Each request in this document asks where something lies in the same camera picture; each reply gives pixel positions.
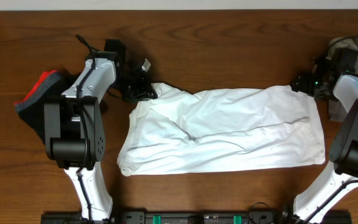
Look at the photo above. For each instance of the folded grey garment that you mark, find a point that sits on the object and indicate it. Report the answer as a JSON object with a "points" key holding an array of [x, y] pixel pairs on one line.
{"points": [[53, 85]]}

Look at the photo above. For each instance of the olive grey garment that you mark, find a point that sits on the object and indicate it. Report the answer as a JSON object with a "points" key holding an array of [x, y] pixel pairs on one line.
{"points": [[340, 42]]}

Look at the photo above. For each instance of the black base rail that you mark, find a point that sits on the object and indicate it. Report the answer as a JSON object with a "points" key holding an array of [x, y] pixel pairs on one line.
{"points": [[263, 215]]}

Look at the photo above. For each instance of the folded black garment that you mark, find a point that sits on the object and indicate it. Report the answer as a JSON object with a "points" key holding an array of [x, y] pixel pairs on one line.
{"points": [[33, 116]]}

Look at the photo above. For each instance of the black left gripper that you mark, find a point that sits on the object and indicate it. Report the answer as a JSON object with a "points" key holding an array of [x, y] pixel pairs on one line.
{"points": [[143, 84]]}

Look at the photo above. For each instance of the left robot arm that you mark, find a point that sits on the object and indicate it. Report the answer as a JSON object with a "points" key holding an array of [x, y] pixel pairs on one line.
{"points": [[74, 131]]}

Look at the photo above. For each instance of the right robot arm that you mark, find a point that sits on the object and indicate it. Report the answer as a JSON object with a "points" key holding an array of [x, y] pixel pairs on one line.
{"points": [[340, 176]]}

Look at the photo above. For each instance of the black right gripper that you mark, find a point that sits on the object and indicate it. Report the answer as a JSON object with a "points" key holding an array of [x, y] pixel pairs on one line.
{"points": [[302, 83]]}

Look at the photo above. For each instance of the white t-shirt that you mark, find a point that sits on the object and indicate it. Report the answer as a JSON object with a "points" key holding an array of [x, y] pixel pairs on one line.
{"points": [[222, 130]]}

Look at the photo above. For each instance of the folded red garment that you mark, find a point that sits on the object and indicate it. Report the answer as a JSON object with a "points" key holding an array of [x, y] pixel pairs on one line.
{"points": [[42, 78]]}

